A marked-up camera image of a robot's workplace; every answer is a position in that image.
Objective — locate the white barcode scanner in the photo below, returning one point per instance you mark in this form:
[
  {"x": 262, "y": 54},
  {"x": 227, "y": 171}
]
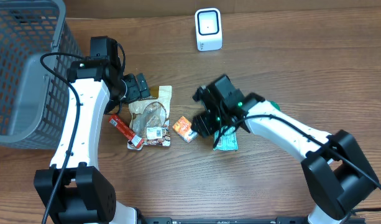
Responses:
[{"x": 209, "y": 31}]

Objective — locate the orange small carton box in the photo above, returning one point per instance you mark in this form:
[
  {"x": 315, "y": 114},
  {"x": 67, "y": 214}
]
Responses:
[{"x": 183, "y": 128}]

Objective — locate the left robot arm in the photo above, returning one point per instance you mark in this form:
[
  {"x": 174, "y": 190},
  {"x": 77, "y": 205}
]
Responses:
[{"x": 73, "y": 189}]

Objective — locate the green lid spice jar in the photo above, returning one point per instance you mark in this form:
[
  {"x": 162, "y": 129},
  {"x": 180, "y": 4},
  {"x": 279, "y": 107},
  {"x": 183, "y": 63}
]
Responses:
[{"x": 275, "y": 105}]

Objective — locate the red stick sachet pack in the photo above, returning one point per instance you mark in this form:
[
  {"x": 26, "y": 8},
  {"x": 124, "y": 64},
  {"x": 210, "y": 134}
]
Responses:
[{"x": 133, "y": 138}]

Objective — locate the teal orange tissue pack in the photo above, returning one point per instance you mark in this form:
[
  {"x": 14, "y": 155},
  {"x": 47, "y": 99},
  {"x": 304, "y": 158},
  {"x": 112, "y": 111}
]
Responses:
[{"x": 228, "y": 141}]

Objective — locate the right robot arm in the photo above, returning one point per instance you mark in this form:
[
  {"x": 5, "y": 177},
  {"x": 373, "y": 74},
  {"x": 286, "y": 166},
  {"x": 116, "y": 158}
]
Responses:
[{"x": 337, "y": 172}]

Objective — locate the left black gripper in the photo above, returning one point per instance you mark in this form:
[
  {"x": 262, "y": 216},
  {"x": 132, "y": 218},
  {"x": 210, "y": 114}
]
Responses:
[{"x": 140, "y": 88}]

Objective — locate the grey plastic mesh basket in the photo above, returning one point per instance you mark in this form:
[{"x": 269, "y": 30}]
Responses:
[{"x": 36, "y": 47}]

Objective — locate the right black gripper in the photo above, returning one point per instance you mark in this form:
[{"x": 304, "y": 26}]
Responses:
[{"x": 204, "y": 123}]

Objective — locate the beige Pantree snack pouch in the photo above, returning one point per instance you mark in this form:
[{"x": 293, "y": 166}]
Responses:
[{"x": 150, "y": 118}]

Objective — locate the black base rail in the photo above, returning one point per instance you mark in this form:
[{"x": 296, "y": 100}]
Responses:
[{"x": 278, "y": 220}]

